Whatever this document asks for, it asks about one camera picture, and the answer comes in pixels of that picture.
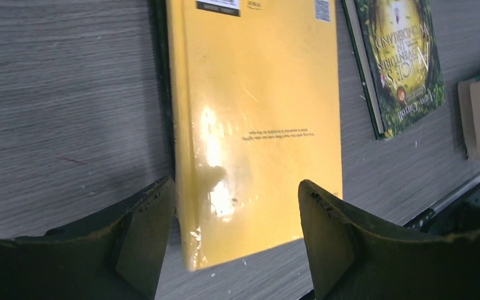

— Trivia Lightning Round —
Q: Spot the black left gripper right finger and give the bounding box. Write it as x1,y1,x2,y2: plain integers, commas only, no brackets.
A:
298,180,480,299

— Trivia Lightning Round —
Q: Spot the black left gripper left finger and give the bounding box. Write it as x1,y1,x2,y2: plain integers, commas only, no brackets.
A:
0,176,176,299

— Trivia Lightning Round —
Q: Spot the yellow hardcover book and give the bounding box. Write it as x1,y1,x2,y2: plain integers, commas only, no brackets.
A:
166,0,343,271

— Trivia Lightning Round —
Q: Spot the black Moon and Sixpence book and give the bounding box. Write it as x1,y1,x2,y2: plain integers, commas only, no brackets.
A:
148,0,176,178

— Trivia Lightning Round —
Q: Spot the green Alice in Wonderland book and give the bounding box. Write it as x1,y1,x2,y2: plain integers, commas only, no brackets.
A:
342,0,446,140

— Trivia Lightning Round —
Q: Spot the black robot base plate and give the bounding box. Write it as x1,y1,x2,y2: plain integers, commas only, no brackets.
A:
404,182,480,236

